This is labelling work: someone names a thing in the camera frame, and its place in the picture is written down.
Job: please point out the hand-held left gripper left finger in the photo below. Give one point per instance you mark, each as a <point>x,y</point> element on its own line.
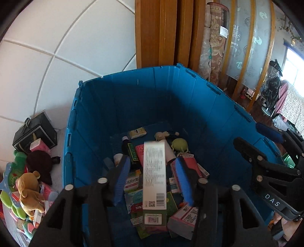
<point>122,182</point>

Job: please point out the dark green plush toy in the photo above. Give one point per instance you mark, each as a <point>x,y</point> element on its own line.
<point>20,158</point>

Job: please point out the brown bear plush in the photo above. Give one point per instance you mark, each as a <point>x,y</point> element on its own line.
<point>28,190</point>

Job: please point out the black box with clasp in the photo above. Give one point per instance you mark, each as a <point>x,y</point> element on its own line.
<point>35,128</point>

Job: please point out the floral cloth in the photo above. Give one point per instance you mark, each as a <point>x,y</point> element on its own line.
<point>294,106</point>

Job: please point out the small green frog toy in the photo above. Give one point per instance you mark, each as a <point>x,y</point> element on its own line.
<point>179,144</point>

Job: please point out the light green frog plush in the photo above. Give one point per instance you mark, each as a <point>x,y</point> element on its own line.
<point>7,199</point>

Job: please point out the small cream plush toy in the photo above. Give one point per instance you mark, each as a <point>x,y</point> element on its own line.
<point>160,135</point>

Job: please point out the small cream yellow carton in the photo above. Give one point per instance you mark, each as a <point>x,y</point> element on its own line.
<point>137,133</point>

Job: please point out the wooden door frame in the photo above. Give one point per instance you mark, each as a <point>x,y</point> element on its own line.
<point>166,33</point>

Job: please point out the frosted glass sliding door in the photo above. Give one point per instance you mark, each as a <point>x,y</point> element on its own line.
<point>249,47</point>

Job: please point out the pink cloth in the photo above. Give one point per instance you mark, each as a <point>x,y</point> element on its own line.
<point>282,95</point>

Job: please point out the green vine plant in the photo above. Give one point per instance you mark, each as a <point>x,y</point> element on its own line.
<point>292,28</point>

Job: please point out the dark bottle green label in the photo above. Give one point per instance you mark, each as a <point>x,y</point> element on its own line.
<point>130,149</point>

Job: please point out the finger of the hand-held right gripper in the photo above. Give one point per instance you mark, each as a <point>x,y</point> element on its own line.
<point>268,133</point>
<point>268,171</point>

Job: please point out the person's right hand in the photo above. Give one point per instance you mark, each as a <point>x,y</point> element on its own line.
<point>292,232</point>

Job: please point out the blue plastic crate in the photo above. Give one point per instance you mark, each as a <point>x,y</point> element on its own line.
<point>154,99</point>

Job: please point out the small white bottle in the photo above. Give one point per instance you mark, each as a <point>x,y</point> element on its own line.
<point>118,159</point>

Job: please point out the tall white barcode carton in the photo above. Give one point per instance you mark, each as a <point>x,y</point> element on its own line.
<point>154,171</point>

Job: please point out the rolled patterned carpet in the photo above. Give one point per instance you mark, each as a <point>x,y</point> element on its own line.
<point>216,47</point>

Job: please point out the window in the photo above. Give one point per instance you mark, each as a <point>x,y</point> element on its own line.
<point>294,66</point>

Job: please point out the pile of medicine cartons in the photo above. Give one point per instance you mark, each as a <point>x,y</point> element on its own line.
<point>134,184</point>
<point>40,146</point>

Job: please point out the dark brown plush toy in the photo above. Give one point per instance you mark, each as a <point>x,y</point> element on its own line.
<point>39,163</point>

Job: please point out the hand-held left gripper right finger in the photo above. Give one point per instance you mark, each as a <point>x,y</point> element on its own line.
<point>184,180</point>

